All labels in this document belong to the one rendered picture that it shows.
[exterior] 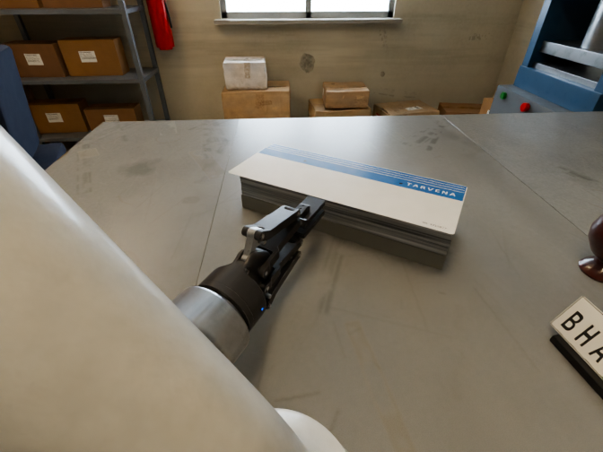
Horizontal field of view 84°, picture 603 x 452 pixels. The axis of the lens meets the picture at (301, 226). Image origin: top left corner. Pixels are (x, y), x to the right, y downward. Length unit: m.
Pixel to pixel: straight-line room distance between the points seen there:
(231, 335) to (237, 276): 0.06
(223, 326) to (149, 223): 0.42
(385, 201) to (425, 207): 0.06
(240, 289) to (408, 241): 0.32
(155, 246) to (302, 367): 0.35
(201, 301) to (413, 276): 0.35
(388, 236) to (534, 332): 0.24
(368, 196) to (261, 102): 2.60
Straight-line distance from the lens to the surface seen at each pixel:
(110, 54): 3.38
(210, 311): 0.33
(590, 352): 0.55
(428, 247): 0.58
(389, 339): 0.48
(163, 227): 0.70
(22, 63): 3.70
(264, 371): 0.45
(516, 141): 1.20
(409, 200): 0.58
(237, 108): 3.14
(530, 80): 2.62
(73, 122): 3.72
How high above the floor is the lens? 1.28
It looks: 36 degrees down
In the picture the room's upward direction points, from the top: straight up
